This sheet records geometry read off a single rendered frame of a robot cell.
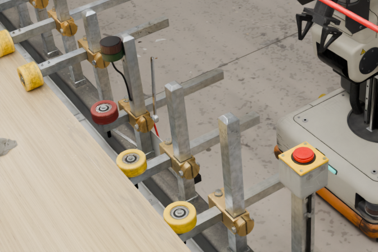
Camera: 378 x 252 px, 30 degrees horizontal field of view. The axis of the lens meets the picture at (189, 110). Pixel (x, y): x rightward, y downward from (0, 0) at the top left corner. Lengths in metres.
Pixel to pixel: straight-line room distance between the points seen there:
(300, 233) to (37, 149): 0.83
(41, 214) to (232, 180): 0.49
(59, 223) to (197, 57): 2.27
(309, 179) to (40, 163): 0.85
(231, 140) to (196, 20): 2.69
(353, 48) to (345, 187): 0.59
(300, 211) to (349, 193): 1.33
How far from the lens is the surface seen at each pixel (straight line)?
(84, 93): 2.53
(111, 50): 1.93
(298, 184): 1.37
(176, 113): 1.82
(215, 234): 1.95
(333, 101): 3.08
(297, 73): 3.74
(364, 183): 2.71
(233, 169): 1.66
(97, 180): 1.86
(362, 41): 2.48
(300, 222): 1.48
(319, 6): 2.07
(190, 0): 4.48
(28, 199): 1.86
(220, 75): 2.26
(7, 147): 2.03
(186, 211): 1.73
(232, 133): 1.59
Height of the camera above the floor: 2.14
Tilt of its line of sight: 37 degrees down
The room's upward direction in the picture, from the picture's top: 7 degrees counter-clockwise
